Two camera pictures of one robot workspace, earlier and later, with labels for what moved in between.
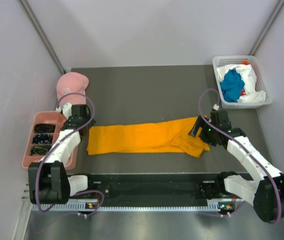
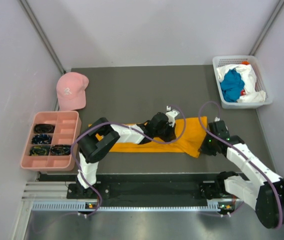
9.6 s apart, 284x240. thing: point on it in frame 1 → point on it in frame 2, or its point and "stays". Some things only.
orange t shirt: [166, 136] stays
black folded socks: [44, 128] stays
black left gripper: [92, 122] → [171, 135]
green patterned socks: [39, 150] stays
